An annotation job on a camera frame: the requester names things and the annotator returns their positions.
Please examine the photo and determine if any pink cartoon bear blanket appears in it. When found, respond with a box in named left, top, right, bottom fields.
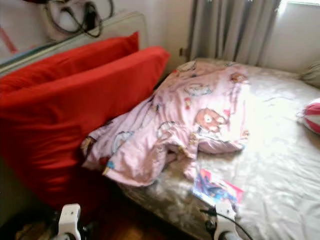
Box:
left=81, top=60, right=251, bottom=187

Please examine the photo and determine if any brown cardboard scrap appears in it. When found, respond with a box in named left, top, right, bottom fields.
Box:
left=15, top=222, right=52, bottom=240

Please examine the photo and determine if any bed with beige floral sheet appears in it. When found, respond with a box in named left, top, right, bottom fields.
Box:
left=120, top=57, right=320, bottom=240

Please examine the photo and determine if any thick red cushion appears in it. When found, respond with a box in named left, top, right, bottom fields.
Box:
left=0, top=46, right=171, bottom=211

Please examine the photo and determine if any red white blue bolster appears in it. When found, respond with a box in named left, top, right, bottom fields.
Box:
left=300, top=98, right=320, bottom=135

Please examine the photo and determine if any thin red cushion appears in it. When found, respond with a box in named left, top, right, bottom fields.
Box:
left=0, top=32, right=140, bottom=93

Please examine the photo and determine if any grey curtain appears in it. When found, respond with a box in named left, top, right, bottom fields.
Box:
left=187, top=0, right=288, bottom=66

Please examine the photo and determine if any bright window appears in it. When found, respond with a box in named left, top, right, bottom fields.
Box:
left=280, top=0, right=320, bottom=7

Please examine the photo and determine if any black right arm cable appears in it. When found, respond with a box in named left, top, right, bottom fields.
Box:
left=200, top=208, right=256, bottom=240

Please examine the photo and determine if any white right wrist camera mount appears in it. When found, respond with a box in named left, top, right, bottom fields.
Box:
left=215, top=200, right=241, bottom=240

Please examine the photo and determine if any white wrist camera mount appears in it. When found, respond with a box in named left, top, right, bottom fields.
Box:
left=57, top=203, right=83, bottom=240
left=215, top=200, right=241, bottom=240

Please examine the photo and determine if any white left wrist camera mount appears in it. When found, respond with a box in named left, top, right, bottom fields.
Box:
left=57, top=203, right=83, bottom=240

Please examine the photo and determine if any black cable bundle with adapter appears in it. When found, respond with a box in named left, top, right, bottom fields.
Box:
left=45, top=0, right=115, bottom=38

